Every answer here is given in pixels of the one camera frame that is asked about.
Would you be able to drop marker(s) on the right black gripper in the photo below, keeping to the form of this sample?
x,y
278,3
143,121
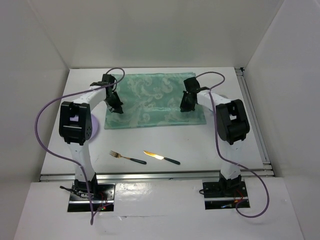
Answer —
x,y
185,108

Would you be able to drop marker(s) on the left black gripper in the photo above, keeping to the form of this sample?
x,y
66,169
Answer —
x,y
116,107

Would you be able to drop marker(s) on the lilac plastic plate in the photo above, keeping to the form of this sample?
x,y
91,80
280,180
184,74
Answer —
x,y
95,126

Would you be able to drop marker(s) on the teal patterned cloth napkin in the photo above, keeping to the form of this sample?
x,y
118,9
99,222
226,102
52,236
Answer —
x,y
153,100

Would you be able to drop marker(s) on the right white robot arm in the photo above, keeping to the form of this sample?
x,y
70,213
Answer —
x,y
232,127

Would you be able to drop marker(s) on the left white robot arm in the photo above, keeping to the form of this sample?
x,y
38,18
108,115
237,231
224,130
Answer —
x,y
75,127

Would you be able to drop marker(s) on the gold fork green handle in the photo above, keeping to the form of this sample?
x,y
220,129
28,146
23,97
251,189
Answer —
x,y
119,156

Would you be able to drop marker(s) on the gold knife green handle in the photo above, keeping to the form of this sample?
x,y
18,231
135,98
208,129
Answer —
x,y
159,157

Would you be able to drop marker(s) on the right side aluminium rail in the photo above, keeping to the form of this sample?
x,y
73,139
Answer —
x,y
240,74

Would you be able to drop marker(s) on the aluminium rail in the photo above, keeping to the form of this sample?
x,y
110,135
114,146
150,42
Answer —
x,y
240,74
184,175

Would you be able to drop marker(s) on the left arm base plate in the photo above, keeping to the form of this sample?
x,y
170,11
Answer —
x,y
103,199

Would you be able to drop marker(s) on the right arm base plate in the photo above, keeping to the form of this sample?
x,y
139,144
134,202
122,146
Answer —
x,y
216,199

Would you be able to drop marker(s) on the front aluminium rail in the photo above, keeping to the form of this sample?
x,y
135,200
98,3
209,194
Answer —
x,y
184,175

